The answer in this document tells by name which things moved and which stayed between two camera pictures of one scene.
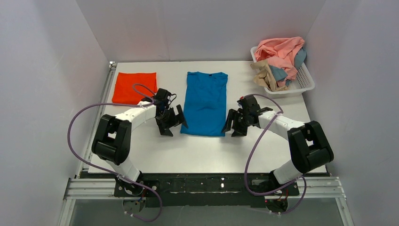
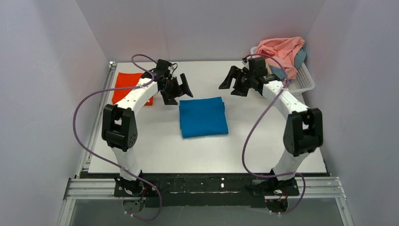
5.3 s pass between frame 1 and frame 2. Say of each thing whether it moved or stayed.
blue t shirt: moved
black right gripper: moved
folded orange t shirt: stayed
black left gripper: moved
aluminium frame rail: stayed
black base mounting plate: stayed
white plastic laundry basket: stayed
